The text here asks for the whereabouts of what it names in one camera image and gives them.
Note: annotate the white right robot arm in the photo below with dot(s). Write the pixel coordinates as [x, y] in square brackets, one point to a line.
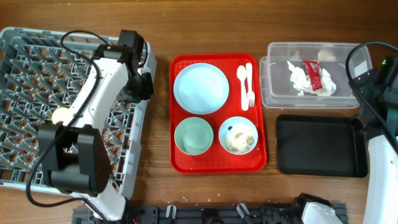
[381, 202]

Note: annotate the white plastic fork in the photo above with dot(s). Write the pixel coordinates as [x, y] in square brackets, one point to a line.
[250, 94]

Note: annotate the light blue round plate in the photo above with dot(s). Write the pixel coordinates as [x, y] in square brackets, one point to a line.
[201, 88]

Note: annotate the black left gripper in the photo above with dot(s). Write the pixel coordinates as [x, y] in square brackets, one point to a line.
[146, 95]

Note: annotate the clear plastic waste bin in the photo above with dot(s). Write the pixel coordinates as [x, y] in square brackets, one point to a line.
[276, 88]

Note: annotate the crumpled white paper napkin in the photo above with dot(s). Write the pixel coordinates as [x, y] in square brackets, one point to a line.
[302, 82]

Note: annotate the white plastic spoon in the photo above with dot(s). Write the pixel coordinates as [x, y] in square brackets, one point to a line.
[241, 74]

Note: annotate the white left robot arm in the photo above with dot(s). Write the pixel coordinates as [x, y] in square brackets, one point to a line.
[72, 153]

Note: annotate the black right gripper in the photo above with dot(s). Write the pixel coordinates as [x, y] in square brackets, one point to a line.
[364, 81]

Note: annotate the red ketchup sachet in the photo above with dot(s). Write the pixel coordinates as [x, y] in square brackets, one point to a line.
[312, 69]

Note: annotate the red plastic serving tray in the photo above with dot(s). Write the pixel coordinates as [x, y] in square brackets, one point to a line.
[217, 159]

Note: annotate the grey plastic dishwasher rack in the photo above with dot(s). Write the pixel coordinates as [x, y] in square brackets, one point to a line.
[37, 77]

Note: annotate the black plastic tray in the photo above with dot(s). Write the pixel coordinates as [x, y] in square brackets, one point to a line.
[321, 145]

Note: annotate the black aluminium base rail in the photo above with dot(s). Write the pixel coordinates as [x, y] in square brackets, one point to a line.
[258, 214]

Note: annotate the mint green bowl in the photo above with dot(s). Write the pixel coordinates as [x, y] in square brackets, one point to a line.
[193, 136]

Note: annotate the yellow plastic cup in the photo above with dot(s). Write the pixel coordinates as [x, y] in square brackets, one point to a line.
[60, 115]

